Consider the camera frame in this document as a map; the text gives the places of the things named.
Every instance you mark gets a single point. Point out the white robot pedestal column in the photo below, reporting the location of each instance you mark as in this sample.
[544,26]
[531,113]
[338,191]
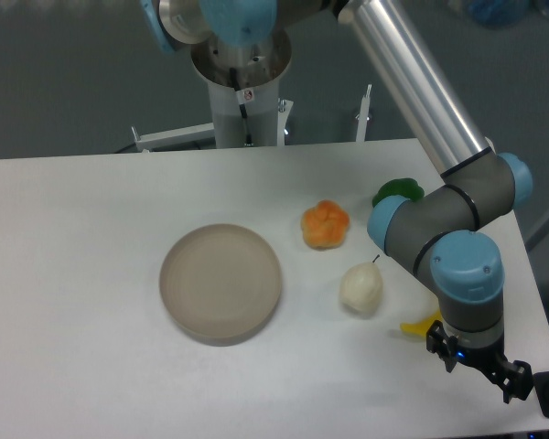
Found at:
[247,117]

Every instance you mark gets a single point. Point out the white metal frame bracket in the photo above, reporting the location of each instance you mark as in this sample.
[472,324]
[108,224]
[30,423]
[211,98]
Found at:
[173,138]

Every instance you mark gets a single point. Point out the white upright metal post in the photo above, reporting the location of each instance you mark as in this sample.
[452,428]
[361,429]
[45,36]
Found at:
[364,117]

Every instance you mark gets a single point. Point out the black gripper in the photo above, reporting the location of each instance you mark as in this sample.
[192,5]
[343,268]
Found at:
[482,350]

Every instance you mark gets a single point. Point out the white pear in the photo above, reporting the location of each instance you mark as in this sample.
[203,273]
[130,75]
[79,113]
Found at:
[361,289]

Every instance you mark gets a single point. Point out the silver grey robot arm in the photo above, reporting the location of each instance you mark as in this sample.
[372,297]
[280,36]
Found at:
[242,47]

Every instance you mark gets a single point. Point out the orange pumpkin-shaped bun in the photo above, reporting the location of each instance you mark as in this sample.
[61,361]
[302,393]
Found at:
[325,226]

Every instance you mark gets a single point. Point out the yellow banana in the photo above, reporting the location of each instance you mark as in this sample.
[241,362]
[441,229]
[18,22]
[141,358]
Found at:
[420,328]

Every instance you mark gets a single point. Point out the green bell pepper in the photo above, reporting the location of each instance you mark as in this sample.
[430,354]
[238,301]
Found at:
[406,187]

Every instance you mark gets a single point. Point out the beige round plate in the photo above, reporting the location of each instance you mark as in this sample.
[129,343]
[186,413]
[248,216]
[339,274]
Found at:
[221,284]

